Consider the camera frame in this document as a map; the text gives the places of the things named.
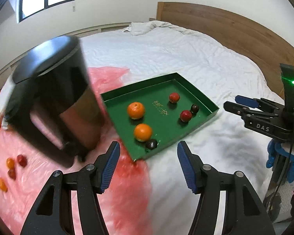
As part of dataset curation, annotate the small orange fruit lower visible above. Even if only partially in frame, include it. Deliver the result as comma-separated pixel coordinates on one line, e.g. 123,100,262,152
0,177,8,193

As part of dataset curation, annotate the large orange mandarin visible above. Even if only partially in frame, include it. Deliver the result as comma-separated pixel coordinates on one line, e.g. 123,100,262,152
127,102,145,120

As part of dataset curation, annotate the dark plum front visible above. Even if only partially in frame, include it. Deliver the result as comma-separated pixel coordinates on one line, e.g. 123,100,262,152
145,139,158,151

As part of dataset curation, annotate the pink plastic sheet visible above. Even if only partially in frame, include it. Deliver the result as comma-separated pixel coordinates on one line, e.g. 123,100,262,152
0,66,152,235

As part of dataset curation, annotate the small orange fruit on sheet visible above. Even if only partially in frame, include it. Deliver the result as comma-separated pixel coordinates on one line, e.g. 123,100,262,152
6,158,15,169

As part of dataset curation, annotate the red fruit near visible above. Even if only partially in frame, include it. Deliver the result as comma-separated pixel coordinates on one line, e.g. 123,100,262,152
179,110,192,123

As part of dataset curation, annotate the black steel kettle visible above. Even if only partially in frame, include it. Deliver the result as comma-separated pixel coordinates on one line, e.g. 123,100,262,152
5,36,104,168

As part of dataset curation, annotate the blue gloved hand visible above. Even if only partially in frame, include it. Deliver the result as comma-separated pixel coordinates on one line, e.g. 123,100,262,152
266,139,294,187

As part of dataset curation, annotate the wooden headboard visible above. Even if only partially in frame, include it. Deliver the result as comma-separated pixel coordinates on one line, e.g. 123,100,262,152
156,2,294,97

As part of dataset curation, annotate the dark plum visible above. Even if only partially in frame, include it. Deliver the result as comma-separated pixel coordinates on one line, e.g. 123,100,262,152
145,139,158,151
190,104,199,114

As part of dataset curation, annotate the dark red fruit on sheet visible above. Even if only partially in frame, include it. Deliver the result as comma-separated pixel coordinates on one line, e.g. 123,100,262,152
8,168,16,180

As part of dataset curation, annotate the green tray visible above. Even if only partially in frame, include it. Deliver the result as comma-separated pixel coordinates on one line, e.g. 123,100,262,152
101,73,219,161

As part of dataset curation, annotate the white crumpled cloth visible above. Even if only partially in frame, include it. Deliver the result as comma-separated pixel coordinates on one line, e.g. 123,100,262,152
121,20,177,36

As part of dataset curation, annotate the red fruit far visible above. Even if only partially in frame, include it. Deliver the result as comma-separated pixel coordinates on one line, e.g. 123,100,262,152
169,92,180,104

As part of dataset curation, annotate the dark plum back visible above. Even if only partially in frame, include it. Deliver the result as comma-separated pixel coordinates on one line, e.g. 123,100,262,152
190,104,199,114

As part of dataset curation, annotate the small red fruit on sheet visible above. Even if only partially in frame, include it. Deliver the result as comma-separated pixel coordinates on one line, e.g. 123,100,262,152
17,154,27,168

